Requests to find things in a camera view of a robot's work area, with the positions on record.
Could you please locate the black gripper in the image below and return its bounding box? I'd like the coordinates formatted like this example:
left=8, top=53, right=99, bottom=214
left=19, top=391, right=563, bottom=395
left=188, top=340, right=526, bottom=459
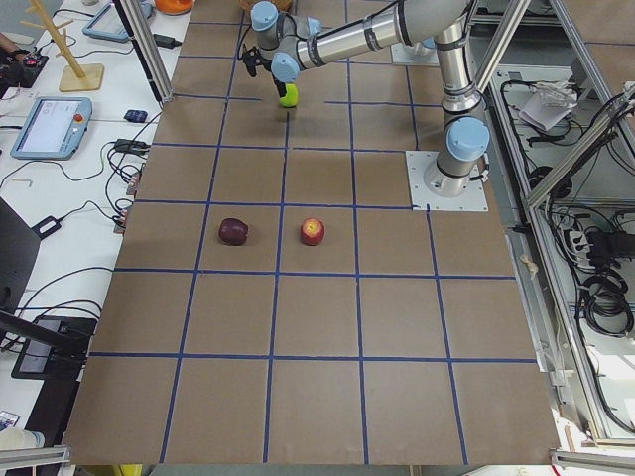
left=274, top=78, right=287, bottom=98

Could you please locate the green apple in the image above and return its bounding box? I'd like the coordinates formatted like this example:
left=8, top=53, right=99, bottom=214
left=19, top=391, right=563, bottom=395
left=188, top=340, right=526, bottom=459
left=279, top=83, right=300, bottom=108

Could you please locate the red apple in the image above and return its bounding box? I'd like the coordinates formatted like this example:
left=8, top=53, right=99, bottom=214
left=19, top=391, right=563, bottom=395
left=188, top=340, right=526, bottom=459
left=300, top=217, right=325, bottom=246

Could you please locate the dark purple apple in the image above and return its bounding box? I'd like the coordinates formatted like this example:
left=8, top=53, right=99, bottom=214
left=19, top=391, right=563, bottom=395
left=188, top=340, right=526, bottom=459
left=217, top=217, right=249, bottom=246

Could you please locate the orange bucket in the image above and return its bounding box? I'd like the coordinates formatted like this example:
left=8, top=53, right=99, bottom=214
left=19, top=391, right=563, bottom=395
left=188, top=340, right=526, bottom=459
left=154, top=0, right=194, bottom=16

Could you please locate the wooden stand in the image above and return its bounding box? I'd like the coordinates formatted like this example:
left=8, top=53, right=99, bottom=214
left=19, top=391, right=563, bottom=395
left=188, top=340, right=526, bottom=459
left=26, top=0, right=105, bottom=93

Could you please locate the teach pendant tablet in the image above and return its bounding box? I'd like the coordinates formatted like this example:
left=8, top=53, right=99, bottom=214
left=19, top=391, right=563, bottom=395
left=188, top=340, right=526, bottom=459
left=10, top=96, right=92, bottom=161

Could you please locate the aluminium frame post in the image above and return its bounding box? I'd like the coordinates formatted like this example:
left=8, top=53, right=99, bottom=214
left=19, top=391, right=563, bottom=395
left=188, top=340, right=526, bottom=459
left=113, top=0, right=174, bottom=104

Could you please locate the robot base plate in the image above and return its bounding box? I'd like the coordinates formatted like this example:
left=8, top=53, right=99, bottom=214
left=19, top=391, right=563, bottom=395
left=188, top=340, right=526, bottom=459
left=405, top=151, right=488, bottom=212

